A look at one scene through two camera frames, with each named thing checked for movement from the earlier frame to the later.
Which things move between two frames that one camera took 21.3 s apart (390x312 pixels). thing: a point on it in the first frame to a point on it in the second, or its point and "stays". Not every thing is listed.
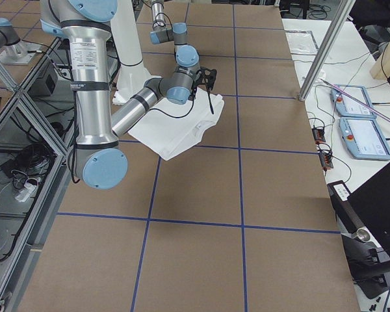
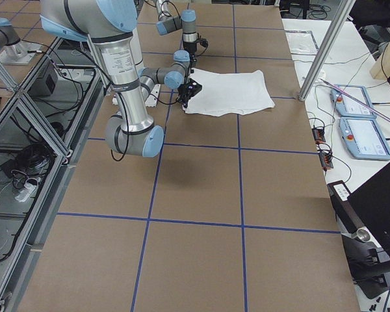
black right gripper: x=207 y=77 to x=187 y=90
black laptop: x=370 y=218 stays
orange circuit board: x=318 y=135 stays
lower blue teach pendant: x=364 y=138 stays
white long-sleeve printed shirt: x=171 y=130 to x=227 y=93
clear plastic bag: x=301 y=41 stays
